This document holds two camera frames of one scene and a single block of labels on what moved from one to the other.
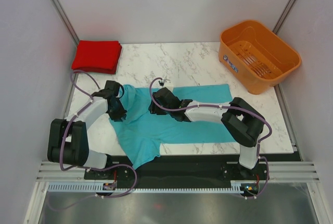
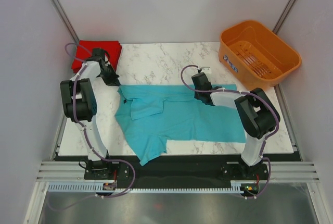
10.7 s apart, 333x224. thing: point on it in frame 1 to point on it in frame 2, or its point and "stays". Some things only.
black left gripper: (121, 114) to (114, 81)
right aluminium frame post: (291, 3) stays
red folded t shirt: (97, 57) stays
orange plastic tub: (257, 56) stays
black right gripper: (154, 108) to (196, 95)
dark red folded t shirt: (97, 56) stays
